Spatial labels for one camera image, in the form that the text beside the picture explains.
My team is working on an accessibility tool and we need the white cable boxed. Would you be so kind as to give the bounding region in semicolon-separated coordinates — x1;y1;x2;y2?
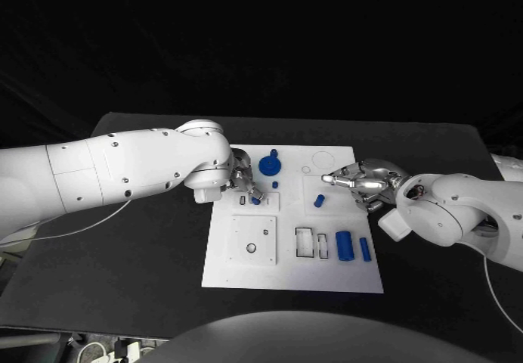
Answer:
0;200;133;247
483;254;523;334

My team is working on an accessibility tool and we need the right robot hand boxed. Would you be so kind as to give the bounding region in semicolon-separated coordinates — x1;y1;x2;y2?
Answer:
320;158;412;213

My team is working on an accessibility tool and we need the blue gear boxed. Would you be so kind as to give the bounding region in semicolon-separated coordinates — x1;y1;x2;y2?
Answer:
257;155;284;177

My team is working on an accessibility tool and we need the thick blue cylinder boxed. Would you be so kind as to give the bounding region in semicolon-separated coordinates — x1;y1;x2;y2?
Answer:
335;230;356;262

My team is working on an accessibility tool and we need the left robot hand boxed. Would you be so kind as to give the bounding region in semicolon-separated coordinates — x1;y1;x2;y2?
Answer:
222;147;267;201

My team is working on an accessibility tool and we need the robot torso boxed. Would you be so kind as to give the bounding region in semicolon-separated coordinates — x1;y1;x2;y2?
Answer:
134;310;503;363

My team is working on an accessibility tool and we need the white task board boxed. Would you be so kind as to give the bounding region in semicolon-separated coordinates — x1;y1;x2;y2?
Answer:
201;144;385;294

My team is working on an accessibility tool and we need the white power strip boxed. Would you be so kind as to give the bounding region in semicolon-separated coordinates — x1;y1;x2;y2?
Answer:
90;340;143;363

